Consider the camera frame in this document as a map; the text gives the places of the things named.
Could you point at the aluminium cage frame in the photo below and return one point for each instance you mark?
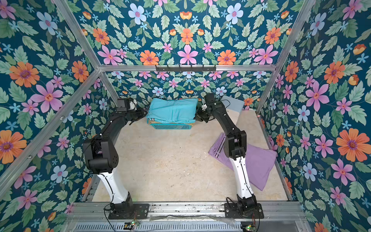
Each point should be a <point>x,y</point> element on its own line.
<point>64,64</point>

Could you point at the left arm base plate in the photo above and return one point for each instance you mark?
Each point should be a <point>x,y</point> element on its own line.
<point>124,211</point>

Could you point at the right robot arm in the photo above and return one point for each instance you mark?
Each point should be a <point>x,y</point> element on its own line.
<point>235,146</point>

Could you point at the white blue drawer box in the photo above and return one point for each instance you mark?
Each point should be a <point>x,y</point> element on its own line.
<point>233,104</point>

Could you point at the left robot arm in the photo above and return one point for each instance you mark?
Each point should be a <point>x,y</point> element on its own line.
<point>102,159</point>

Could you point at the green circuit board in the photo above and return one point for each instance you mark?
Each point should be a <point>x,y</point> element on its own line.
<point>130,225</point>

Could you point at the teal pants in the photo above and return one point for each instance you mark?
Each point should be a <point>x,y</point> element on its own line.
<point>181,111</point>

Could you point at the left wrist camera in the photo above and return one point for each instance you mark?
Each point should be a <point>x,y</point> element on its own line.
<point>125,105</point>

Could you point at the teal plastic basket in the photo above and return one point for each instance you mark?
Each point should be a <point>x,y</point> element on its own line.
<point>170,126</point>

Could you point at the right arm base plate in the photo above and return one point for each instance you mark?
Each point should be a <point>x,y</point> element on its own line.
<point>233,211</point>

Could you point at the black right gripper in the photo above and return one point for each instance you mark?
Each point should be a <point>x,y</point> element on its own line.
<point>201,113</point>

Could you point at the black wall hook rail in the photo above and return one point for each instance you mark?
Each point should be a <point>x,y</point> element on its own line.
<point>185,68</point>

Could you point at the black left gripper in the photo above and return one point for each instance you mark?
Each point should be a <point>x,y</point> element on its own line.
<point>141,113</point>

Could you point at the purple pants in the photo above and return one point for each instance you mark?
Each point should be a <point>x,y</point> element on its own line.
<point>259,161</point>

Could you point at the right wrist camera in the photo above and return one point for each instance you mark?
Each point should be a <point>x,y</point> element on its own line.
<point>209,100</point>

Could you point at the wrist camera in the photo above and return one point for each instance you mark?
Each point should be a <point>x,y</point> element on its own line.
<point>209,100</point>
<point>125,105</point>

